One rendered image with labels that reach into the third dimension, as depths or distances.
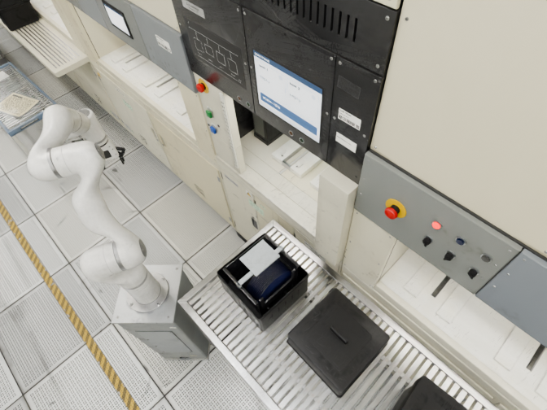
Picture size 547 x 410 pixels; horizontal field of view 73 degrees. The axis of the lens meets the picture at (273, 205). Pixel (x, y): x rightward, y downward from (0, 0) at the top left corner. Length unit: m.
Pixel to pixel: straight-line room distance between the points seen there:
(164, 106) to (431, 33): 1.86
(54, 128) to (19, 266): 1.98
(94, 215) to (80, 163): 0.19
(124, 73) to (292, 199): 1.54
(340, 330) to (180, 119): 1.49
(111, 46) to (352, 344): 2.49
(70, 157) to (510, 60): 1.18
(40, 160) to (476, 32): 1.21
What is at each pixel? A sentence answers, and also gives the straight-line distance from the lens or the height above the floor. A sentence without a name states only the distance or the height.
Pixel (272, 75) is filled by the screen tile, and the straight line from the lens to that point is 1.21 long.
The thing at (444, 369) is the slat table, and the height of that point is 0.76.
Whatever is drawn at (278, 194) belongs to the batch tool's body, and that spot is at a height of 0.87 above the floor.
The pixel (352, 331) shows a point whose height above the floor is 0.86.
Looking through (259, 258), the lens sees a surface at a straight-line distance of 1.41.
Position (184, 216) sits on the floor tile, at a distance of 2.91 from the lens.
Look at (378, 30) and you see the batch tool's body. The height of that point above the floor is 1.90.
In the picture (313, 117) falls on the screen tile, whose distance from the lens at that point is 1.16.
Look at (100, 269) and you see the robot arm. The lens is 1.49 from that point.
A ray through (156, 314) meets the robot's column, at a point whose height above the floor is 0.76.
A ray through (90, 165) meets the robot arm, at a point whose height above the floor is 1.46.
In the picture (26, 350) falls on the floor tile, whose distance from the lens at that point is 2.94.
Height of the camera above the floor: 2.35
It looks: 56 degrees down
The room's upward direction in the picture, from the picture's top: 6 degrees counter-clockwise
